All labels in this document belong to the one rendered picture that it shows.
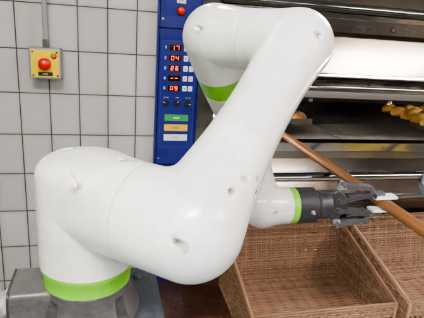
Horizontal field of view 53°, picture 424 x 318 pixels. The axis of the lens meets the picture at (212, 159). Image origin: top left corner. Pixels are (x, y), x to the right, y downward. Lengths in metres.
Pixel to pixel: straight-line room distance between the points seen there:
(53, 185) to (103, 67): 1.08
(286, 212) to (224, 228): 0.60
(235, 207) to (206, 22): 0.41
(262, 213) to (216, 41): 0.44
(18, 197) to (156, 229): 1.32
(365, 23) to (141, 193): 1.50
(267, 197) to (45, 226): 0.59
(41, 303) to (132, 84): 1.09
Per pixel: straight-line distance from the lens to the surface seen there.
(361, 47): 1.88
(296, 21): 0.73
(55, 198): 0.55
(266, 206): 1.02
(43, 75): 1.54
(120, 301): 0.65
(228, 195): 0.48
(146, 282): 0.75
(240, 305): 1.59
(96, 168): 0.54
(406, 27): 1.96
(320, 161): 1.51
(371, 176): 1.56
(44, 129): 1.65
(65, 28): 1.60
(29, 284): 0.66
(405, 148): 2.09
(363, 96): 1.72
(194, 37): 0.80
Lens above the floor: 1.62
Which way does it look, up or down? 17 degrees down
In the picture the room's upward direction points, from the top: 4 degrees clockwise
